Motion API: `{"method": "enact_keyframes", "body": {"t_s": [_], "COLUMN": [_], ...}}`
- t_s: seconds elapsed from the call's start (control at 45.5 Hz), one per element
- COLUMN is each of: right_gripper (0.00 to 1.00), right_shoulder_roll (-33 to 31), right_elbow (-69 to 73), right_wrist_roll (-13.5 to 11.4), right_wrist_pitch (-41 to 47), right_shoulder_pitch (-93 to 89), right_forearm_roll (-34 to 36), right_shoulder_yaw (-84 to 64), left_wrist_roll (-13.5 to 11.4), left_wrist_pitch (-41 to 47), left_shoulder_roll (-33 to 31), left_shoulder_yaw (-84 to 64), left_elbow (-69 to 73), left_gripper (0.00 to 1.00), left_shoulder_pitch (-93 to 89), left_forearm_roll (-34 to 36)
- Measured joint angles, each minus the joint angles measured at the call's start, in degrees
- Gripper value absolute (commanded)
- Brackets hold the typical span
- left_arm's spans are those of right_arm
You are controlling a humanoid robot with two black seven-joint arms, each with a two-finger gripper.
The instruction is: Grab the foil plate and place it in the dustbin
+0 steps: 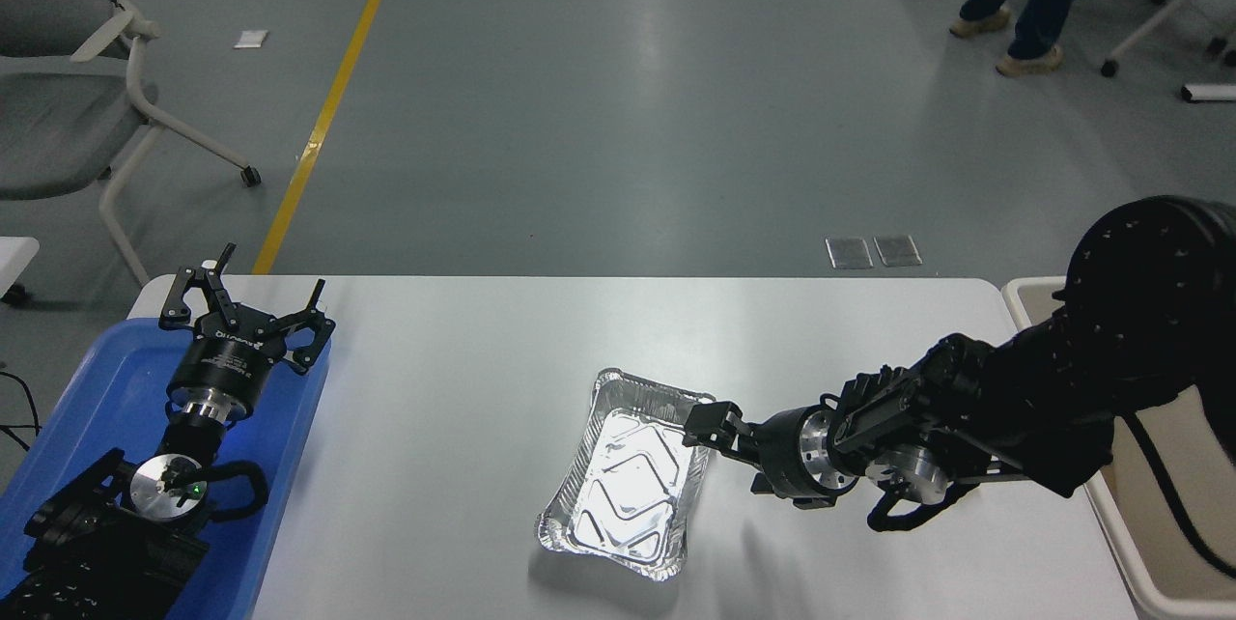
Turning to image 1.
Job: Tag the blue plastic tray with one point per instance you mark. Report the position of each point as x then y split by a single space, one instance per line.
106 388

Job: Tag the white bar on floor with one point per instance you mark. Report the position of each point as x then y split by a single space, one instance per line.
1212 92

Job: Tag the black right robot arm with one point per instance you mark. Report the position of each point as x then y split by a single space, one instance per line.
1110 350

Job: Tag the rectangular foil tray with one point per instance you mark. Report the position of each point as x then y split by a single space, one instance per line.
628 480

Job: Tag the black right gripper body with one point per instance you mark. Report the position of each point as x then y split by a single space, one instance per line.
782 456

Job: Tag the metal floor plate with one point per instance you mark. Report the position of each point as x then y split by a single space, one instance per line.
897 250
849 252

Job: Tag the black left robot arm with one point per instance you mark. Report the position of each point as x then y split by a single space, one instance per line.
97 552

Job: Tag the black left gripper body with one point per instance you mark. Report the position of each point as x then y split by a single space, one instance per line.
220 364

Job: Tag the grey office chair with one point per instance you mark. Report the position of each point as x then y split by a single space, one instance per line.
58 118

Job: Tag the large pale plastic bin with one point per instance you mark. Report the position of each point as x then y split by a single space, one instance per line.
1173 523

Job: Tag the white-legged wheeled chair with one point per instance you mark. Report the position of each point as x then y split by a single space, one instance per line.
1173 7

